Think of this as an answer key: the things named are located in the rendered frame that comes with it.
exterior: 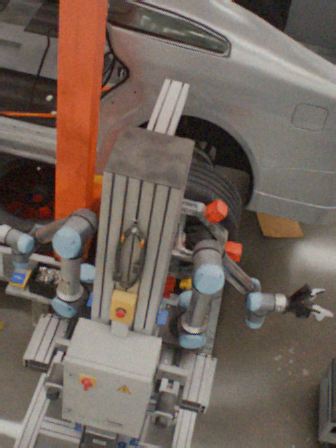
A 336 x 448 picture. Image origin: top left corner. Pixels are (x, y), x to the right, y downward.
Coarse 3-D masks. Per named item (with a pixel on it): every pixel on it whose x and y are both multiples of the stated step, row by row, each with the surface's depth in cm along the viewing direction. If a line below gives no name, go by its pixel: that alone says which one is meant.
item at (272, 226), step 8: (264, 216) 498; (272, 216) 499; (264, 224) 492; (272, 224) 493; (280, 224) 494; (288, 224) 495; (296, 224) 497; (264, 232) 485; (272, 232) 487; (280, 232) 488; (288, 232) 489; (296, 232) 490
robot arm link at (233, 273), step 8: (208, 240) 275; (216, 248) 272; (224, 248) 282; (192, 256) 275; (224, 256) 280; (224, 264) 283; (232, 264) 286; (224, 272) 286; (232, 272) 287; (240, 272) 290; (232, 280) 290; (240, 280) 291; (248, 280) 294; (256, 280) 303; (240, 288) 294; (248, 288) 295; (256, 288) 299
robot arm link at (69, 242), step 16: (64, 224) 271; (80, 224) 270; (64, 240) 266; (80, 240) 268; (64, 256) 271; (80, 256) 275; (64, 272) 283; (80, 272) 288; (64, 288) 291; (80, 288) 297; (64, 304) 294; (80, 304) 301
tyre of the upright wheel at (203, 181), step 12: (192, 168) 346; (204, 168) 348; (192, 180) 339; (204, 180) 343; (216, 180) 347; (228, 180) 355; (192, 192) 337; (204, 192) 337; (216, 192) 342; (228, 192) 350; (204, 204) 341; (228, 204) 346; (240, 204) 362; (228, 216) 344; (240, 216) 362; (228, 228) 349; (228, 240) 356; (180, 264) 377; (192, 264) 374
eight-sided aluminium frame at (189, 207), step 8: (184, 200) 337; (184, 208) 334; (192, 208) 334; (200, 208) 335; (200, 216) 335; (208, 224) 339; (216, 224) 343; (216, 232) 341; (224, 232) 345; (224, 240) 344; (168, 272) 370; (176, 272) 370; (184, 272) 370; (192, 272) 366
